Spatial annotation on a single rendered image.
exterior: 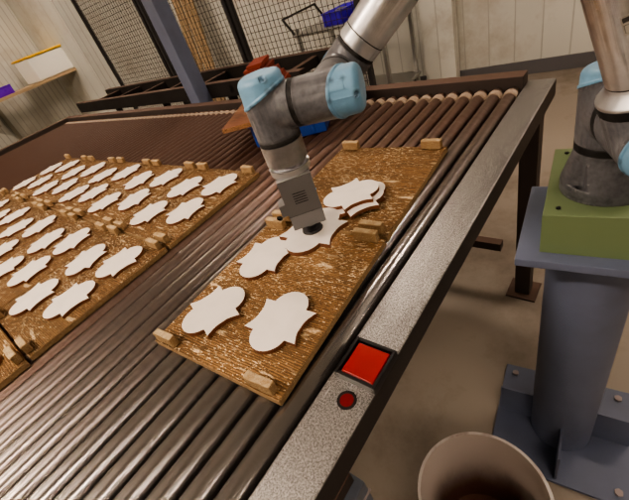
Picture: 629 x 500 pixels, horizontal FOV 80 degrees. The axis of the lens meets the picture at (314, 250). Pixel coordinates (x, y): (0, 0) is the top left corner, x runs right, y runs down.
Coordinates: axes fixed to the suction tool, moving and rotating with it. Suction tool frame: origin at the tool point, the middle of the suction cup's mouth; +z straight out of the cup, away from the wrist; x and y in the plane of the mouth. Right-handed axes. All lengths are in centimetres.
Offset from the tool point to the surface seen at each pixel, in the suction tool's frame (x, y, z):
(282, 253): -9.0, -7.4, 7.4
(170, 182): -50, -81, 9
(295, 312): -8.1, 12.4, 7.4
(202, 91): -45, -199, 3
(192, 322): -29.9, 5.9, 7.5
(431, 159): 35.8, -28.5, 8.3
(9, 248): -114, -69, 8
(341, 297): 1.2, 11.5, 8.5
